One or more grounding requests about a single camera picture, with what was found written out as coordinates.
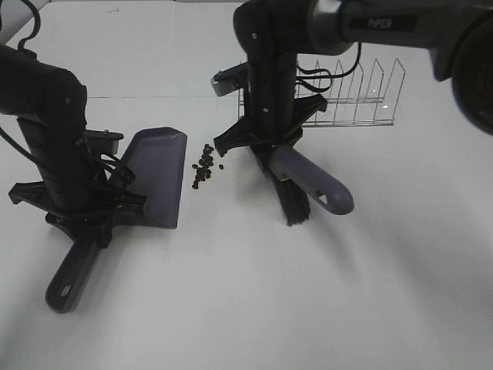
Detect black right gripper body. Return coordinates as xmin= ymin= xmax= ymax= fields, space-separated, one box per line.
xmin=246 ymin=53 xmax=302 ymax=148

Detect chrome wire dish rack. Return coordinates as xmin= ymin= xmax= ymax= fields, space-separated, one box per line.
xmin=235 ymin=57 xmax=405 ymax=128

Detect purple plastic dustpan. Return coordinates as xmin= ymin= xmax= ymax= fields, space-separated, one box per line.
xmin=45 ymin=127 xmax=187 ymax=313

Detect pile of coffee beans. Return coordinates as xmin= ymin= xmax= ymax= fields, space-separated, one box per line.
xmin=191 ymin=143 xmax=215 ymax=190

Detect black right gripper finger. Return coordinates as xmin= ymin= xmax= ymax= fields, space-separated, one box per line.
xmin=293 ymin=94 xmax=327 ymax=128
xmin=213 ymin=117 xmax=258 ymax=156

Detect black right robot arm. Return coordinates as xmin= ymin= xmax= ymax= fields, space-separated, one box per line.
xmin=212 ymin=1 xmax=492 ymax=155

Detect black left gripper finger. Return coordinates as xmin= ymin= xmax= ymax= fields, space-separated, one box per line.
xmin=8 ymin=181 xmax=112 ymax=249
xmin=111 ymin=191 xmax=147 ymax=219

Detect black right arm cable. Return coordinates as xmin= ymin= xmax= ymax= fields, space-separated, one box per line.
xmin=294 ymin=40 xmax=363 ymax=96

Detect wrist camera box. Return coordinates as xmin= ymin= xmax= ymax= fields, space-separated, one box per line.
xmin=84 ymin=129 xmax=124 ymax=156
xmin=210 ymin=62 xmax=249 ymax=97

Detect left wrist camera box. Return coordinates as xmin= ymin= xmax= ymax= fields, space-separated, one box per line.
xmin=84 ymin=129 xmax=124 ymax=156

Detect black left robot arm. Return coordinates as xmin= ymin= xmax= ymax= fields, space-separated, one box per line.
xmin=1 ymin=45 xmax=146 ymax=248

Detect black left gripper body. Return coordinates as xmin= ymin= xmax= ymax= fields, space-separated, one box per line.
xmin=18 ymin=119 xmax=119 ymax=214

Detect purple hand brush black bristles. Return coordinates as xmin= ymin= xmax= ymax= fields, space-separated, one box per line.
xmin=251 ymin=144 xmax=354 ymax=226

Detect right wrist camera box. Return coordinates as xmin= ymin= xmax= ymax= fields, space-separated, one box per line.
xmin=210 ymin=62 xmax=249 ymax=97

